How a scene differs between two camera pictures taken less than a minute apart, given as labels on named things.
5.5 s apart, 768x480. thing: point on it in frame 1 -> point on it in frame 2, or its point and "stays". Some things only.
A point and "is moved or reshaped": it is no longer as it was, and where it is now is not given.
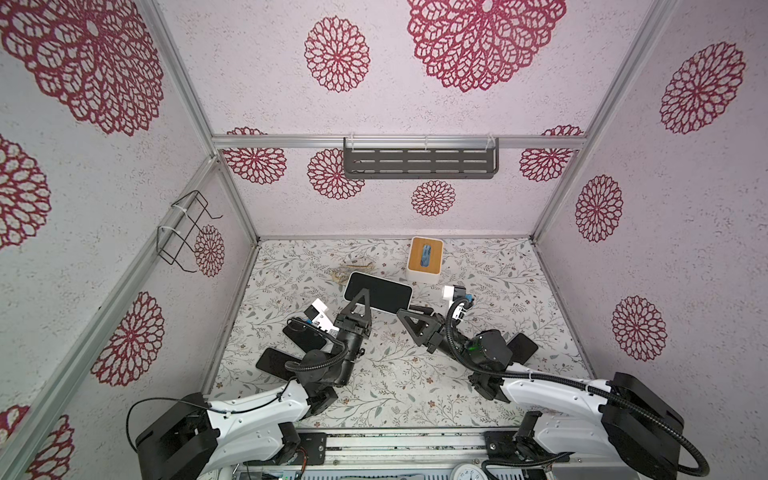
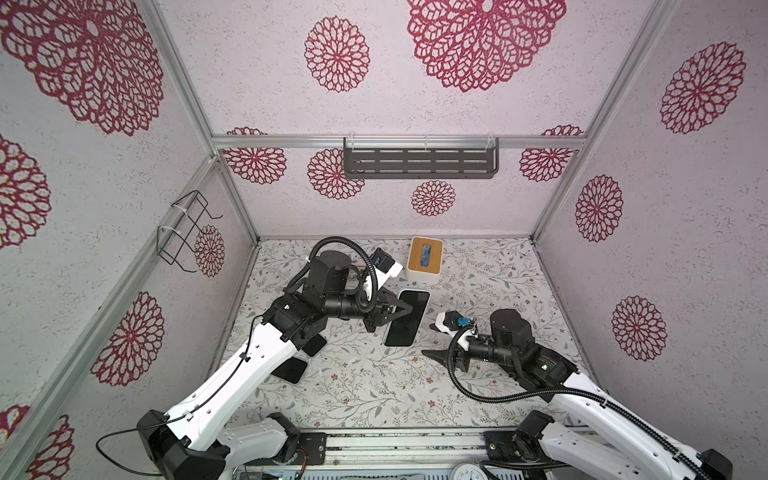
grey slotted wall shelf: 420,157 stays
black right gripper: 436,340 -> 438,355
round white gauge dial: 469,471 stays
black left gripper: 345,322 -> 378,316
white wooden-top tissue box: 425,260 stays
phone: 383,293 is moved or reshaped
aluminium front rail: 426,448 stays
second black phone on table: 274,362 stays
